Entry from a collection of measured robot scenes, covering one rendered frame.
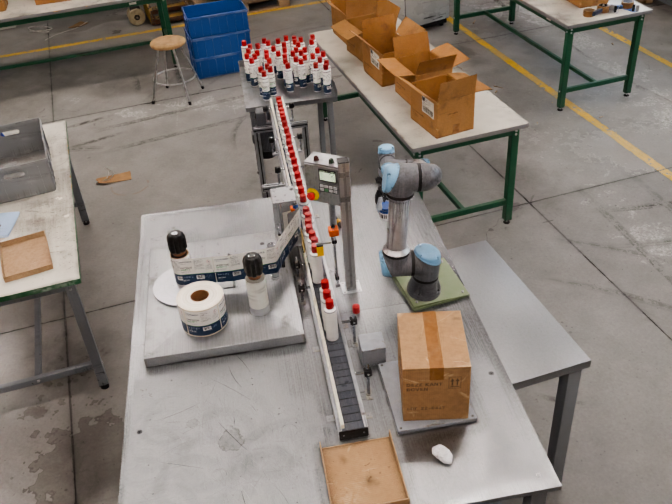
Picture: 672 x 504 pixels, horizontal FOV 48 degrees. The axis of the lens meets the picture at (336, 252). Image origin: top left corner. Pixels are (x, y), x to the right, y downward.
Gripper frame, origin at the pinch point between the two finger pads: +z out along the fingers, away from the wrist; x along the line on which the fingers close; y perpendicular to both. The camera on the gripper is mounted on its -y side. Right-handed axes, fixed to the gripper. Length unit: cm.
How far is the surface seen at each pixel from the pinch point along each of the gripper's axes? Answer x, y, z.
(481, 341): 8, 86, 17
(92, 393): -163, -35, 100
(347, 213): -30, 32, -24
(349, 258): -30.1, 32.1, -0.5
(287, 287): -58, 26, 12
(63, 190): -155, -123, 20
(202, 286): -96, 29, -2
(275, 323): -70, 47, 12
